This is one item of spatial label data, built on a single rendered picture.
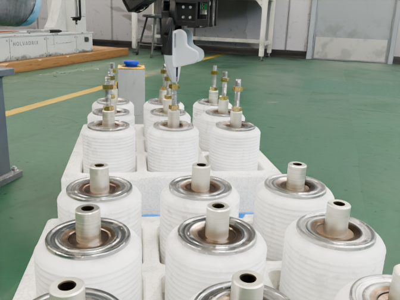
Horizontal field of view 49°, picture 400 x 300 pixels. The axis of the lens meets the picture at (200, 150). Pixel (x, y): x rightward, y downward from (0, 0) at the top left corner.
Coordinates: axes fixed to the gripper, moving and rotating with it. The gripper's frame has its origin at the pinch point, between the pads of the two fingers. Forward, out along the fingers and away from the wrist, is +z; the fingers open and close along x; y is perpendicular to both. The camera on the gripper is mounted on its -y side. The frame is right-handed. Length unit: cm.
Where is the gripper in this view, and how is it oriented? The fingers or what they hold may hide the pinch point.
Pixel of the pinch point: (171, 74)
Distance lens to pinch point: 80.6
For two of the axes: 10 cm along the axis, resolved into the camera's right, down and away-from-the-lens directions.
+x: 2.2, -2.7, 9.4
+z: -0.4, 9.6, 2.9
